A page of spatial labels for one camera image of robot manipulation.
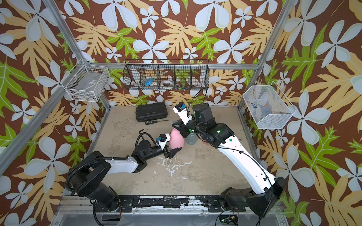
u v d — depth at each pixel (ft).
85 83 2.79
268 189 1.25
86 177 1.47
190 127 1.91
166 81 3.20
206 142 1.55
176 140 2.33
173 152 2.31
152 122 3.54
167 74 3.23
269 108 2.76
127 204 2.42
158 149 2.35
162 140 2.20
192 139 3.20
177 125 1.98
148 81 3.08
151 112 3.61
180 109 1.83
